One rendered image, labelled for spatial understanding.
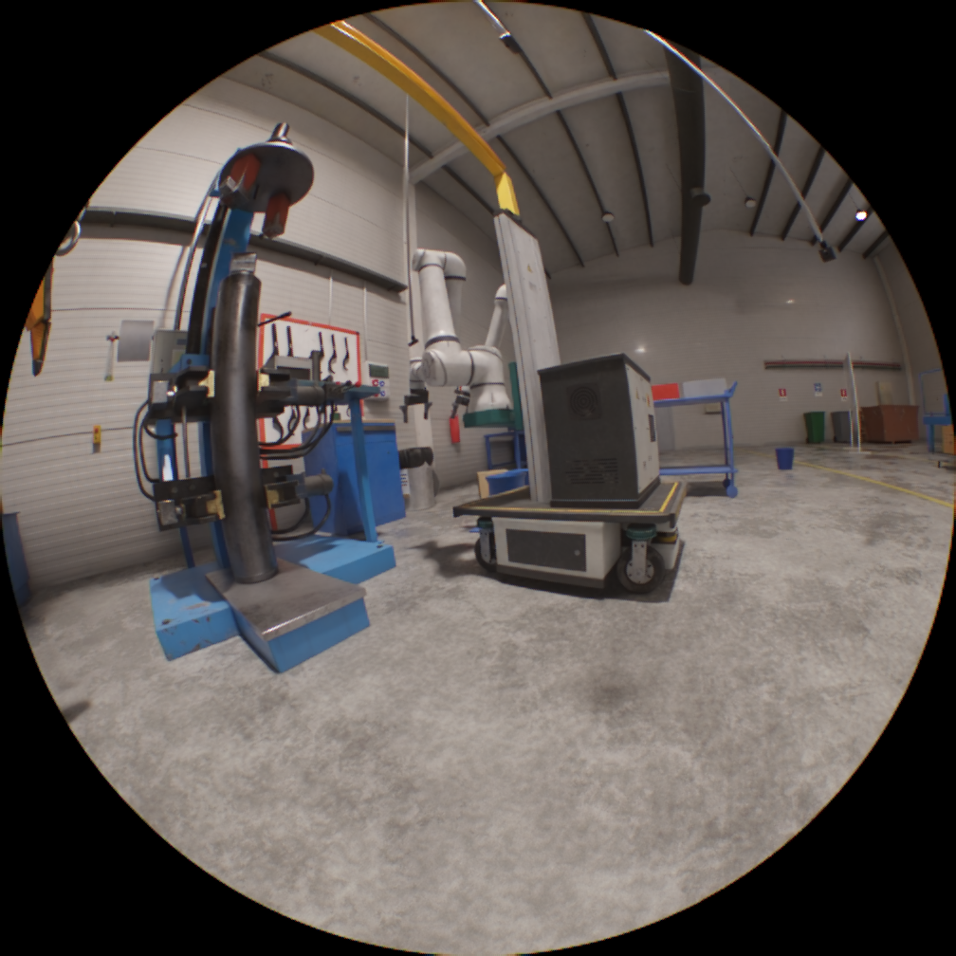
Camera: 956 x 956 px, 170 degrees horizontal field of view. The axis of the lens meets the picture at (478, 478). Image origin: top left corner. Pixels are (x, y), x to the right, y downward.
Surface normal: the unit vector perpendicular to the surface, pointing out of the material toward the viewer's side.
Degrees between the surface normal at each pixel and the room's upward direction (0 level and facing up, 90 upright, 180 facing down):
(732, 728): 0
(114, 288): 90
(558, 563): 90
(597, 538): 90
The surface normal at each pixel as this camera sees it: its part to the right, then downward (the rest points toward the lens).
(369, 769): -0.11, -0.99
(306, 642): 0.85, -0.04
